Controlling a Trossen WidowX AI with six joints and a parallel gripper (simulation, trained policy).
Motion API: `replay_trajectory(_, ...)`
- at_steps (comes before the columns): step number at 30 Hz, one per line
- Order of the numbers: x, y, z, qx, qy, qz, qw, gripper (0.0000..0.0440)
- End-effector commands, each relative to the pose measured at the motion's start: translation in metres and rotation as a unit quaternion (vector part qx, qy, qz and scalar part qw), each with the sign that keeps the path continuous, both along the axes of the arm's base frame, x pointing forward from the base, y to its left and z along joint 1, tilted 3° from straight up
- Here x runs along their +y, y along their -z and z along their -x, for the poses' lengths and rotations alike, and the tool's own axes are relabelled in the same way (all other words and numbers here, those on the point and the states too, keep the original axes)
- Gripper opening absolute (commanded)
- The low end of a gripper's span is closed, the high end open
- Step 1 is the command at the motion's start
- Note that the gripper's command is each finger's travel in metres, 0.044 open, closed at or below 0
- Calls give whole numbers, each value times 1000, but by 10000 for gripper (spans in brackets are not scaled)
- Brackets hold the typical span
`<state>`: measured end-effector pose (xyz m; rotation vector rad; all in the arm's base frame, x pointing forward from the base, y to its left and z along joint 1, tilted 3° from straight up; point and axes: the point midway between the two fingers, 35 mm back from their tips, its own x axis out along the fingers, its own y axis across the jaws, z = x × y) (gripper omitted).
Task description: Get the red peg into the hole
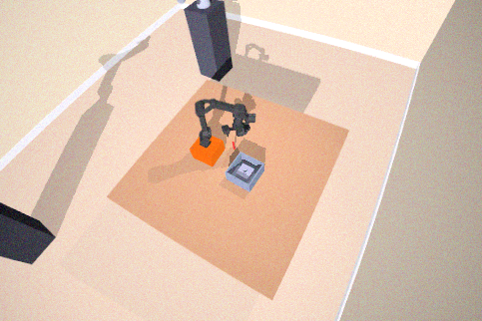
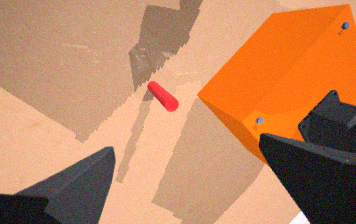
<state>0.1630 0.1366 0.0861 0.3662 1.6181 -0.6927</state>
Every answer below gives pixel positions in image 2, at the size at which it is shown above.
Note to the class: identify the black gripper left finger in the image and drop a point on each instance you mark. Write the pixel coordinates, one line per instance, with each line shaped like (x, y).
(74, 195)

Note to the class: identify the red peg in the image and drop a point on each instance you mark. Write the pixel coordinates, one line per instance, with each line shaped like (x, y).
(166, 99)

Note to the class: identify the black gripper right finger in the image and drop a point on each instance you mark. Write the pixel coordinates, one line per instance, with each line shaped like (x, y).
(320, 180)

